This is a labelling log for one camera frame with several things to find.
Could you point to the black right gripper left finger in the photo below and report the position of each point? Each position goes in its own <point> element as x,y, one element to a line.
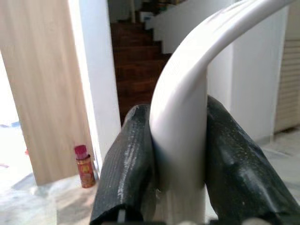
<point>126,168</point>

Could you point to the red spray can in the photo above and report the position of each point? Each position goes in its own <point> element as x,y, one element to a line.
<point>84,168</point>

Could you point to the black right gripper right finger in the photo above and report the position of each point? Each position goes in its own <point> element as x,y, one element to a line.
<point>239,168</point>

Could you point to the light wooden door panel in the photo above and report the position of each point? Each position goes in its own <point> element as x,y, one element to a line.
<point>42,82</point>

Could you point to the beige louvred door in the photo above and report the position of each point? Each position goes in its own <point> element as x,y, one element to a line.
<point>289,89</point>

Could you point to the dark wooden staircase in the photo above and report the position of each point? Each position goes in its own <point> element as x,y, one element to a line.
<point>133,70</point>

